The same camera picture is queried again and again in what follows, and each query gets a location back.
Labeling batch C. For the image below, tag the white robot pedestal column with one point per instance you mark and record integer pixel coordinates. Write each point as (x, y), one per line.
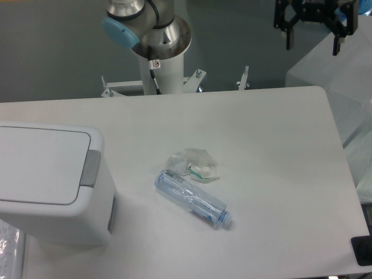
(169, 75)

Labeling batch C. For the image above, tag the levelling bolt with wing nut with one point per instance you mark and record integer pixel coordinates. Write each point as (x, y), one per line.
(243, 84)

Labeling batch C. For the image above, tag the white trash can body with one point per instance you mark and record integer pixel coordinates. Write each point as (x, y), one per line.
(87, 221)

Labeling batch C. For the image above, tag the black device at edge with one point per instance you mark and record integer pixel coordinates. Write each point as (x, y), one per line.
(362, 249)

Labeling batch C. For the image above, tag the clear bin at lower left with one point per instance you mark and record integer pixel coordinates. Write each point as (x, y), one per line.
(12, 251)

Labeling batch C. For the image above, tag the clear crushed plastic bottle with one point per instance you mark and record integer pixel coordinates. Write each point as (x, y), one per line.
(193, 198)

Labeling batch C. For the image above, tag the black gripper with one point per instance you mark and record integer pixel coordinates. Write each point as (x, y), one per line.
(318, 12)

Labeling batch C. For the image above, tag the white trash can lid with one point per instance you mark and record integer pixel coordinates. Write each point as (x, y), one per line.
(48, 164)

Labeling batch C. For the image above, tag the crumpled clear plastic wrapper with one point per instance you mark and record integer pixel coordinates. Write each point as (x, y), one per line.
(196, 163)

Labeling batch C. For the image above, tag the white pedestal base bracket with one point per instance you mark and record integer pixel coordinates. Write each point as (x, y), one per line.
(155, 84)

